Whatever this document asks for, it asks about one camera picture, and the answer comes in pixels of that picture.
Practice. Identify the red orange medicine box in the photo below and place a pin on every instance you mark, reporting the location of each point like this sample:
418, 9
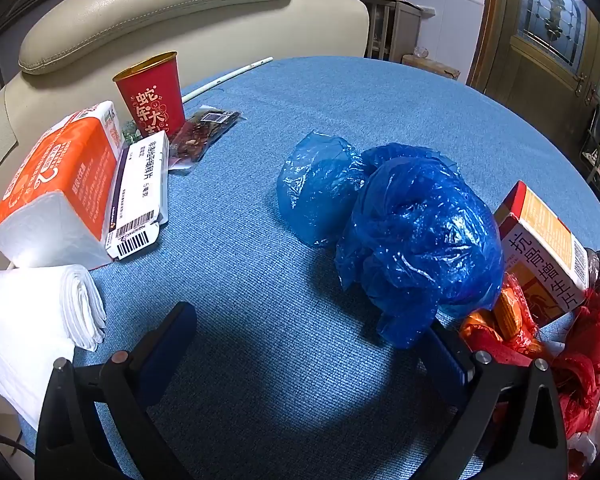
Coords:
550, 264

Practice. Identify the orange tissue pack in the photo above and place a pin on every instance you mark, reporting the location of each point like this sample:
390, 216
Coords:
54, 210

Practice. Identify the wooden double door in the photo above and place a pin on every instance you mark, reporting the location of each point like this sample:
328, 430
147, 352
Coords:
541, 60

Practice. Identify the red plastic bag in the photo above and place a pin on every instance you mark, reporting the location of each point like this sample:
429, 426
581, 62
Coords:
576, 370

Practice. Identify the wooden radiator cover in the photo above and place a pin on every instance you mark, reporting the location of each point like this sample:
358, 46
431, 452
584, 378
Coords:
394, 28

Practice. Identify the black plastic bag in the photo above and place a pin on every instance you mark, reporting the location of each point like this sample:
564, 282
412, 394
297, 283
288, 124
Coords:
593, 269

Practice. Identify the white purple medicine box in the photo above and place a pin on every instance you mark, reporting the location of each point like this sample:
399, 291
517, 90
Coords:
139, 206

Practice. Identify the white folded tissue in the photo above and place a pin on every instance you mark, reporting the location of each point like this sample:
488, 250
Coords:
45, 314

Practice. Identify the cardboard box by wall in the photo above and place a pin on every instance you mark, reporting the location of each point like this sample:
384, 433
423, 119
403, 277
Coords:
430, 66

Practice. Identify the dark snack wrapper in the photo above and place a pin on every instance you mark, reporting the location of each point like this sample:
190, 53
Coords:
197, 135

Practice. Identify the beige leather sofa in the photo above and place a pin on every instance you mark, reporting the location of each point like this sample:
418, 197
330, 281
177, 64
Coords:
70, 56

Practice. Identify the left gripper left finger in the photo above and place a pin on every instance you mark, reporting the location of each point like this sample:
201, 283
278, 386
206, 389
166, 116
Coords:
71, 443

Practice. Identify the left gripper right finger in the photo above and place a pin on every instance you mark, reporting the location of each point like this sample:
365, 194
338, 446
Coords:
510, 412

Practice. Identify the red paper cup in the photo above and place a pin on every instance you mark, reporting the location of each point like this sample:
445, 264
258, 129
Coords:
152, 93

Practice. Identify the blue plastic bag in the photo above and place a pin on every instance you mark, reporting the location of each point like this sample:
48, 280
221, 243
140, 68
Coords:
403, 225

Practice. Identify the orange foil wrapper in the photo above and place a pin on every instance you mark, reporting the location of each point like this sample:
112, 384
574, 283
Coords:
507, 332

